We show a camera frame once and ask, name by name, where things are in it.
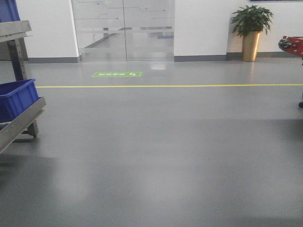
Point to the green potted plant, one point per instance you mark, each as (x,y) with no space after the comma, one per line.
(251,19)

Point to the glass double door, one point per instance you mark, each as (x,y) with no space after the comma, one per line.
(125,30)

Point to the grey metal rack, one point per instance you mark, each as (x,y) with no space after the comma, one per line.
(12,33)

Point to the blue plastic bin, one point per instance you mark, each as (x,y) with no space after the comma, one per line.
(16,97)

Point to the gold plant pot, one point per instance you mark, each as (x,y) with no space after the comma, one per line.
(250,46)

